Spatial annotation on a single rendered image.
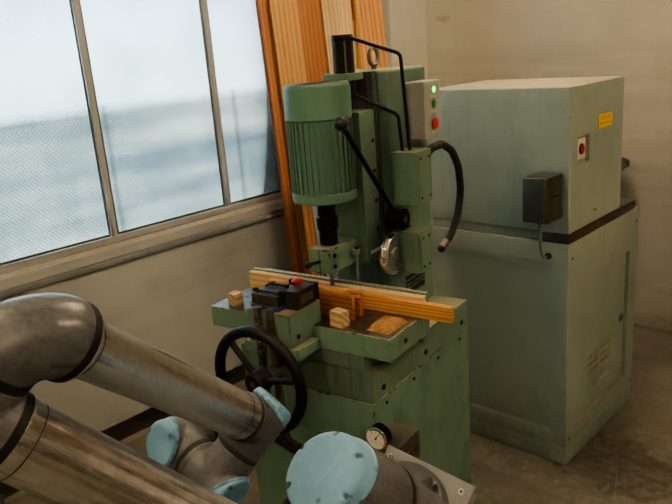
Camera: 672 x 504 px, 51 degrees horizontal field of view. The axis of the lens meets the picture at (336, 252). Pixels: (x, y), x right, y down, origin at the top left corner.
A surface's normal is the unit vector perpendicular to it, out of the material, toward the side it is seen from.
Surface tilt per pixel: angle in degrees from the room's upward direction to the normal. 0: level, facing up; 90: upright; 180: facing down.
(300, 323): 90
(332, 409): 90
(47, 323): 55
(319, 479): 40
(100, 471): 72
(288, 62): 87
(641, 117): 90
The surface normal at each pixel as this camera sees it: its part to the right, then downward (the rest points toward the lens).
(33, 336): 0.53, -0.23
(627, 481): -0.07, -0.96
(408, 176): -0.56, 0.27
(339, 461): -0.52, -0.58
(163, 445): -0.61, -0.12
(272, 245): 0.73, 0.14
